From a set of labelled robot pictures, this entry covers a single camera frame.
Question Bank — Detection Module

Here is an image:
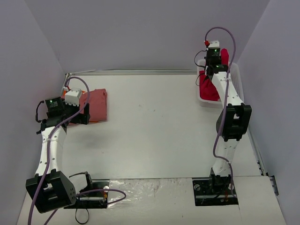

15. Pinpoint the red t-shirt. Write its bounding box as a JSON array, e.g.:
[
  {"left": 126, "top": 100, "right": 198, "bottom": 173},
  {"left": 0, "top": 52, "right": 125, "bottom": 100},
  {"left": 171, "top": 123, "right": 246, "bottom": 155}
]
[{"left": 198, "top": 48, "right": 229, "bottom": 102}]

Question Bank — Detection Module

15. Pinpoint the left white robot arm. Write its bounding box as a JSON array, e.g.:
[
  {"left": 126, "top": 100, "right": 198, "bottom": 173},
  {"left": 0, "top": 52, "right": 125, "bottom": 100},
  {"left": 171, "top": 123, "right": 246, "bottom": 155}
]
[{"left": 26, "top": 97, "right": 90, "bottom": 213}]

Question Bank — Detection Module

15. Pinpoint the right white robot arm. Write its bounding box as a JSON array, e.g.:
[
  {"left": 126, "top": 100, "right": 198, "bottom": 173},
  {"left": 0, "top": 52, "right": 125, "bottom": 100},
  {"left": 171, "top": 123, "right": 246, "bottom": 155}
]
[{"left": 199, "top": 46, "right": 252, "bottom": 194}]

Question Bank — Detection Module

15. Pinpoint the white plastic basket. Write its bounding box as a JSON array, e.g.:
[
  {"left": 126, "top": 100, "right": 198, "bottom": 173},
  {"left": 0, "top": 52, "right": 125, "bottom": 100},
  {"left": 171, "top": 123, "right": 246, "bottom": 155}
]
[{"left": 196, "top": 59, "right": 244, "bottom": 108}]

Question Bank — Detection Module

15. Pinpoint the pink folded t-shirt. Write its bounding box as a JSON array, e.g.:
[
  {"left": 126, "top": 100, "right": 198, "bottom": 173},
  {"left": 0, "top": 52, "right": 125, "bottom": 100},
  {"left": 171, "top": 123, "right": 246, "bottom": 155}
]
[{"left": 89, "top": 89, "right": 107, "bottom": 123}]

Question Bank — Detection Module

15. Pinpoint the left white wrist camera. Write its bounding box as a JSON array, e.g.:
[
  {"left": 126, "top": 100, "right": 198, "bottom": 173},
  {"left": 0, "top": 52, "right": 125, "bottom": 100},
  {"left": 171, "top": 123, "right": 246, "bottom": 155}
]
[{"left": 64, "top": 88, "right": 83, "bottom": 106}]

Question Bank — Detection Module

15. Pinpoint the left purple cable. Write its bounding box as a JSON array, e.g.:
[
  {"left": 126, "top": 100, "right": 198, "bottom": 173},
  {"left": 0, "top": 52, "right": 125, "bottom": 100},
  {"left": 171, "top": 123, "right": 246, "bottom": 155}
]
[{"left": 27, "top": 76, "right": 127, "bottom": 225}]

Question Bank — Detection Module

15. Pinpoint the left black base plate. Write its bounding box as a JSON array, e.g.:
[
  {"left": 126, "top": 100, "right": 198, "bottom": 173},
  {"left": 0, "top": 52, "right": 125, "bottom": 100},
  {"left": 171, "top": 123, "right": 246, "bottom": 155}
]
[{"left": 64, "top": 171, "right": 109, "bottom": 209}]

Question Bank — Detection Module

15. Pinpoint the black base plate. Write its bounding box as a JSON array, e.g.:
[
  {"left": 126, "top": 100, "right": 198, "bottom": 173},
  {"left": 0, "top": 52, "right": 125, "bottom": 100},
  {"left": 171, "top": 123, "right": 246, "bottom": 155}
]
[
  {"left": 64, "top": 171, "right": 109, "bottom": 209},
  {"left": 192, "top": 178, "right": 239, "bottom": 207}
]

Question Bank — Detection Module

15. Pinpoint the black cable loop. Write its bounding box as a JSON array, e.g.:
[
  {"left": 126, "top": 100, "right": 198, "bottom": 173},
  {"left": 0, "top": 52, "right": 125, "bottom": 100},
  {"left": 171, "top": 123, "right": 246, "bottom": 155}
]
[{"left": 75, "top": 206, "right": 90, "bottom": 223}]

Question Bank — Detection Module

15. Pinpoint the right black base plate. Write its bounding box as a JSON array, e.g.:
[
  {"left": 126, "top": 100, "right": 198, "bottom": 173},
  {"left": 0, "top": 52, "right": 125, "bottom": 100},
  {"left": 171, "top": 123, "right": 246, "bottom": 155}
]
[{"left": 192, "top": 178, "right": 239, "bottom": 207}]

